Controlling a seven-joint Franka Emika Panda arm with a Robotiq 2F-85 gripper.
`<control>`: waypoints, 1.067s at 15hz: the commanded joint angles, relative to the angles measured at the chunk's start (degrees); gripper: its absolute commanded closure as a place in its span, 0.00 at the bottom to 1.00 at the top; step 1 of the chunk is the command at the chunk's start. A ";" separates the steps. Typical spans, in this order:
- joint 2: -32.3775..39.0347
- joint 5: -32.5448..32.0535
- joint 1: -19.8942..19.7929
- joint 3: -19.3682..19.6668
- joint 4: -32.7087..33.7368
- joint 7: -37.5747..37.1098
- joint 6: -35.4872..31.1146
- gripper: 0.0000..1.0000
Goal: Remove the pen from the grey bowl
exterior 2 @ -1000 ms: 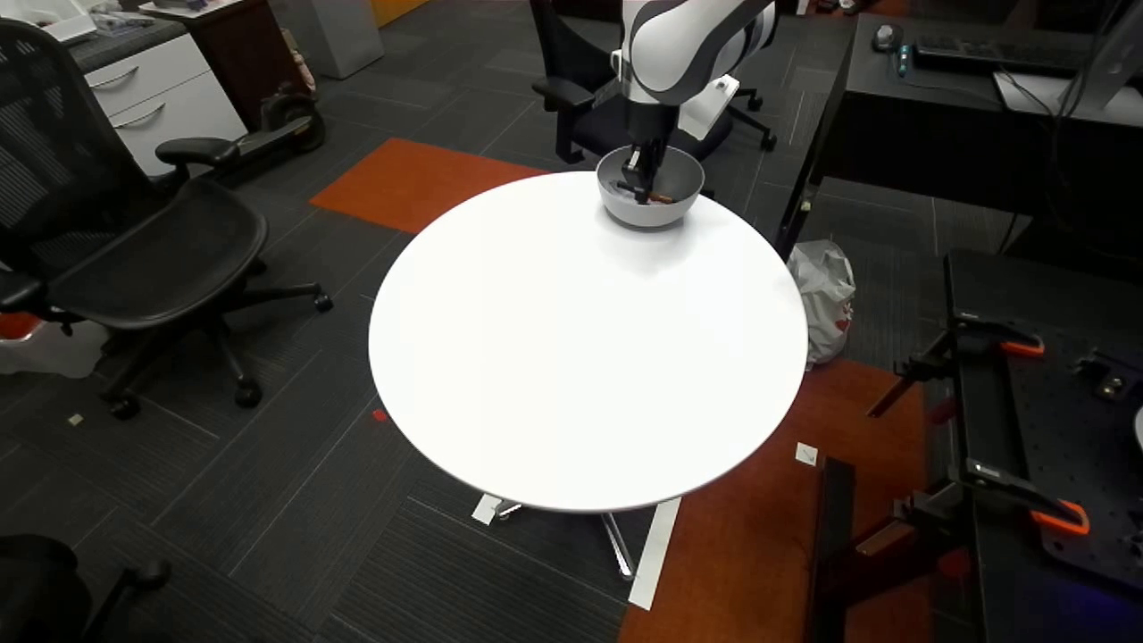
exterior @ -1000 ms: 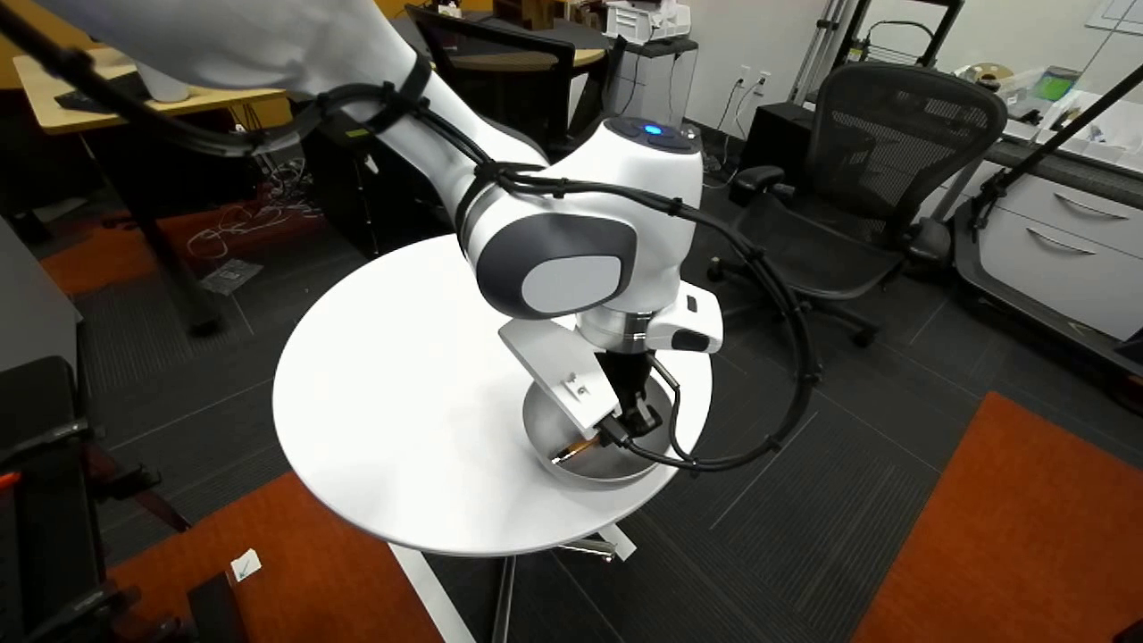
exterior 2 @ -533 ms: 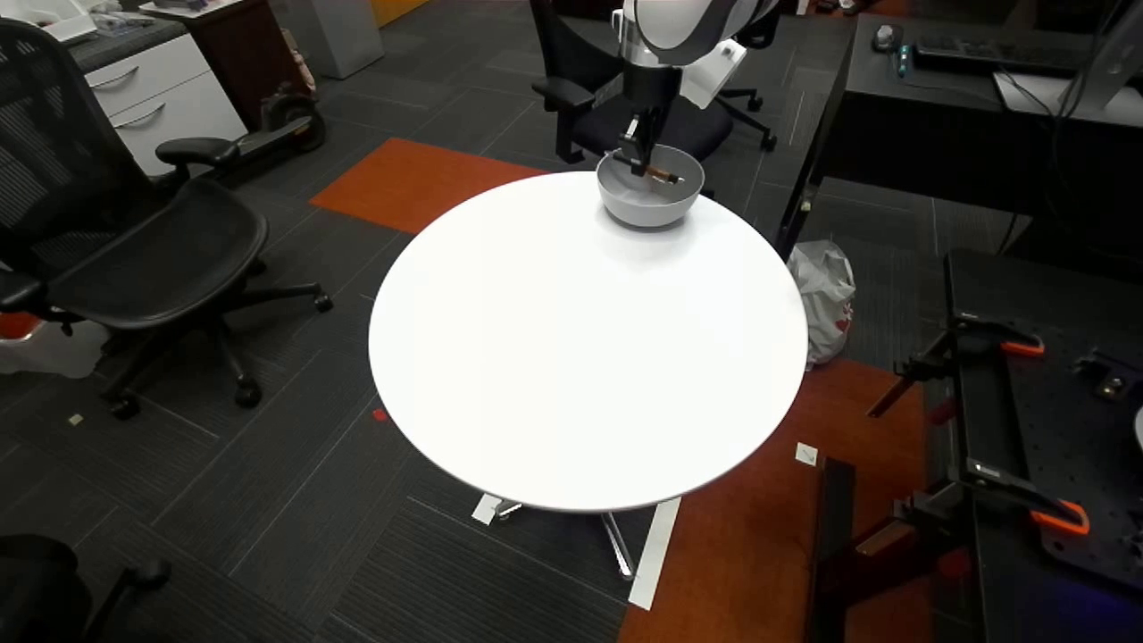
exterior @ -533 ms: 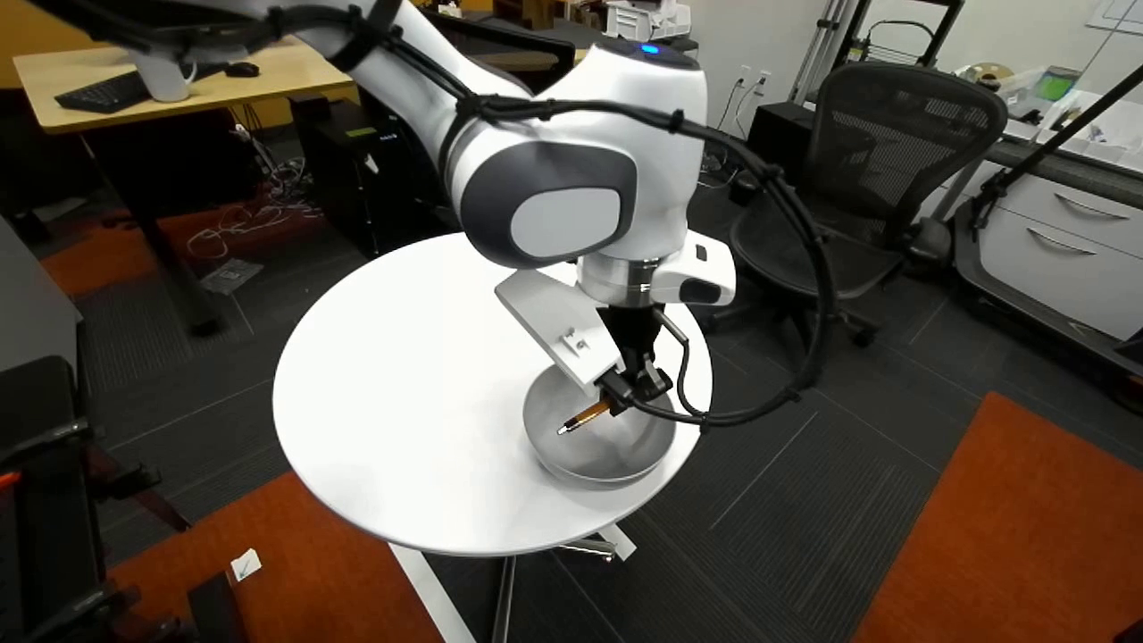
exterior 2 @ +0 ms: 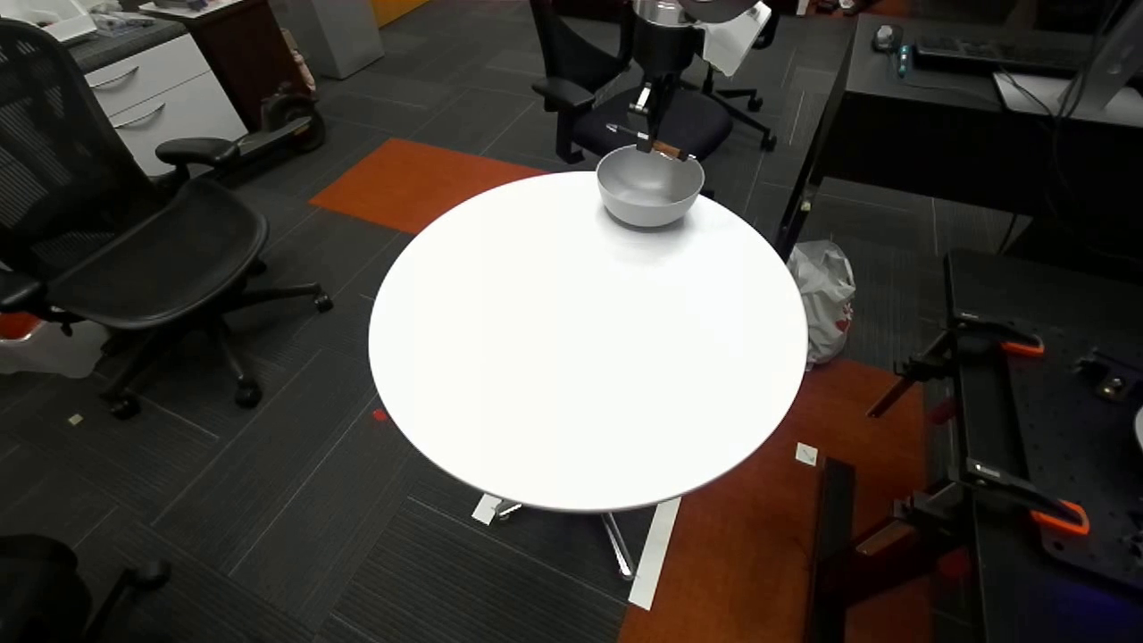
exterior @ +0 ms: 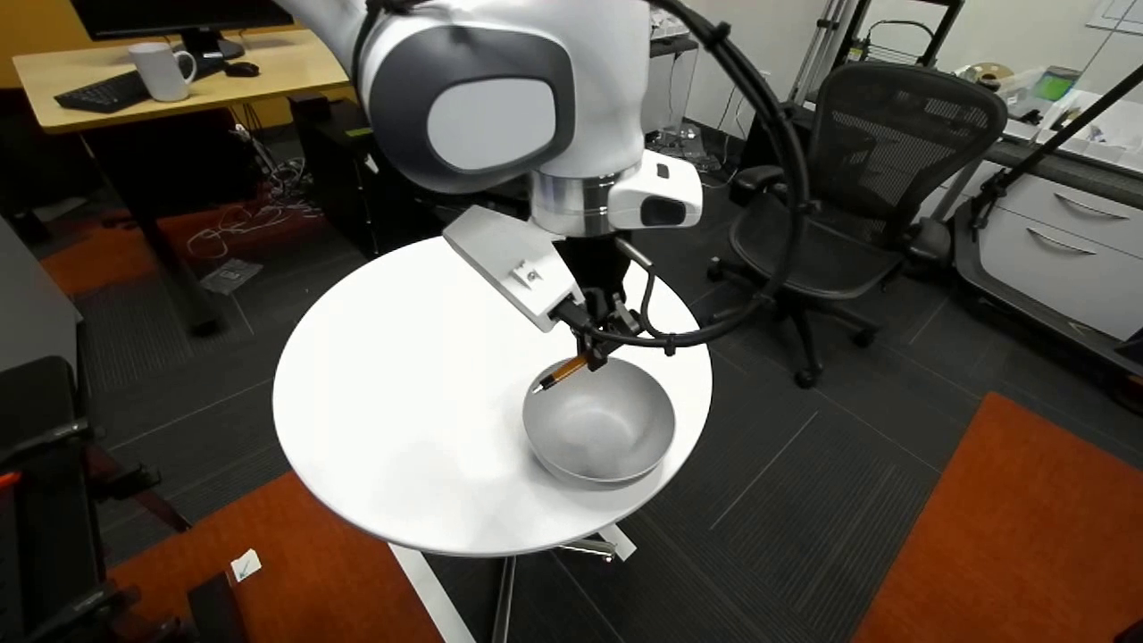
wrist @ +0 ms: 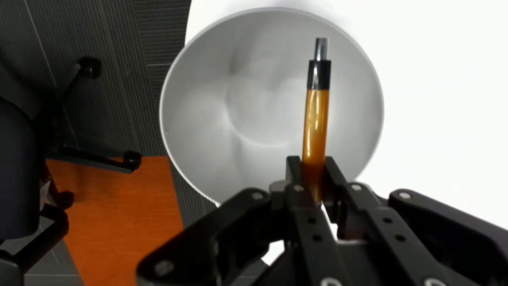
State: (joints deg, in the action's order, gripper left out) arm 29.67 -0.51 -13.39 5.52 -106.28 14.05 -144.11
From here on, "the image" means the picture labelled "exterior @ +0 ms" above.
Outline light wooden desk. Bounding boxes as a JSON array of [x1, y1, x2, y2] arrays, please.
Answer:
[[12, 23, 358, 339]]

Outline black box by wall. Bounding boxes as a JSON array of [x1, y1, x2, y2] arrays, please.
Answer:
[[747, 101, 822, 184]]

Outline grey side cabinet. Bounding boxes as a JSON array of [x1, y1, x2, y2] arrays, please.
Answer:
[[0, 217, 87, 396]]

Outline white drawer cabinet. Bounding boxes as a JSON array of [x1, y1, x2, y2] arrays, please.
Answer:
[[974, 170, 1143, 346]]

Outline grey floor power box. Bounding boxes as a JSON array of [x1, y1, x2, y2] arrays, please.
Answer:
[[195, 252, 266, 298]]

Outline black keyboard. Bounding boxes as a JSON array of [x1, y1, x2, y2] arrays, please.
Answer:
[[52, 67, 153, 117]]

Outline black chair with armrest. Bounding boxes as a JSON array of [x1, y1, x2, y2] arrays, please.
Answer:
[[0, 353, 130, 643]]

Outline black slanted stand pole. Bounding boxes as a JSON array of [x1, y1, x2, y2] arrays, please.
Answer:
[[968, 65, 1143, 231]]

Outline grey bowl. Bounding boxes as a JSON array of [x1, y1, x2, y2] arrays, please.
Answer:
[[522, 353, 677, 488]]

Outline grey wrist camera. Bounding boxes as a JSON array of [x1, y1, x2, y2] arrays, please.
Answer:
[[439, 202, 589, 336]]

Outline black computer tower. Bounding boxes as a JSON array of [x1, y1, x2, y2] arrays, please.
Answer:
[[289, 92, 407, 247]]

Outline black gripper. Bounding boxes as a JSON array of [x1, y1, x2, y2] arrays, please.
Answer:
[[553, 231, 638, 369]]

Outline white table pedestal base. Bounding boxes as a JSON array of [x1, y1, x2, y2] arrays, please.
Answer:
[[385, 522, 638, 643]]

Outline black mesh office chair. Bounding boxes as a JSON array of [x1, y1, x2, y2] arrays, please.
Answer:
[[701, 61, 1011, 389]]

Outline white mug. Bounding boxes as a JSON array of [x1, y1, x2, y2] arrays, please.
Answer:
[[130, 39, 199, 104]]

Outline black computer monitor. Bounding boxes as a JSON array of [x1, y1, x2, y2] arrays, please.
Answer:
[[68, 0, 295, 65]]

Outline tangled floor cables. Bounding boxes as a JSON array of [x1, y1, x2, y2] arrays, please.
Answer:
[[175, 189, 330, 269]]

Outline white storage cabinet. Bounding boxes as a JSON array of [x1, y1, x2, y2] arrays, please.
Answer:
[[644, 41, 701, 155]]

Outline green screen device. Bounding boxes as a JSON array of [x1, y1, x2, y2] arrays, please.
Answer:
[[1028, 65, 1084, 107]]

